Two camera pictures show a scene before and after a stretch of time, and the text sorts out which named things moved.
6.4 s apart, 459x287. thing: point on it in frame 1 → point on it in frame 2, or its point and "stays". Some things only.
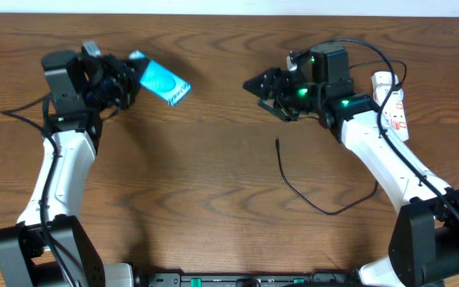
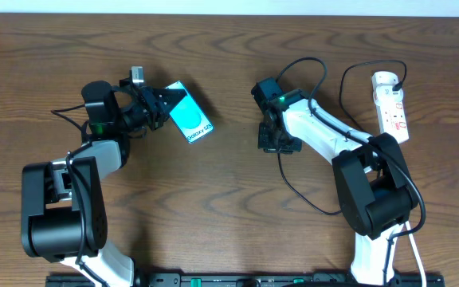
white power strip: x=393 y=115 stays
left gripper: x=125 y=80 → x=152 y=107
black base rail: x=317 y=279 stays
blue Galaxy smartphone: x=165 y=84 → x=188 y=115
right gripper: x=274 y=76 → x=294 y=145
